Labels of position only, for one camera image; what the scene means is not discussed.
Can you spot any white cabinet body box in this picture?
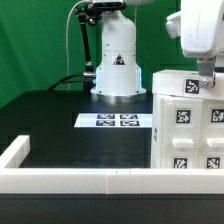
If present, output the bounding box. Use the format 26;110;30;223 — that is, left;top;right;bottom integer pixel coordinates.
149;93;224;170

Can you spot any white cable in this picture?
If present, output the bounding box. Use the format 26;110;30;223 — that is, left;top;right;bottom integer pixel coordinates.
65;0;88;92

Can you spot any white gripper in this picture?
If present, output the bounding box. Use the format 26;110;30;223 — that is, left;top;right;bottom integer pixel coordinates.
166;0;224;88

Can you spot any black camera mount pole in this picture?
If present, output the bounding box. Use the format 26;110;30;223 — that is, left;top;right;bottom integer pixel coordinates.
75;0;126;92

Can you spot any white U-shaped workspace fence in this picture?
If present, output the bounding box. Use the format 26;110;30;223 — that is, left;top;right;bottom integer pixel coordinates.
0;135;224;195

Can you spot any white marker base plate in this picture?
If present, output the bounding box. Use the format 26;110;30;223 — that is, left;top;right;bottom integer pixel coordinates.
74;113;152;128

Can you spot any black cable bundle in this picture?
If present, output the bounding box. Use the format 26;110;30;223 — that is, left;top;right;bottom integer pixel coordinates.
46;73;96;93

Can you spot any white cabinet top block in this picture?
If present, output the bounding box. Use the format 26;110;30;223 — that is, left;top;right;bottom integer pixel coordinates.
152;70;224;101

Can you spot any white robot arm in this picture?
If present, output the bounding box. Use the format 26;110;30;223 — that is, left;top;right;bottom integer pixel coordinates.
89;0;224;101

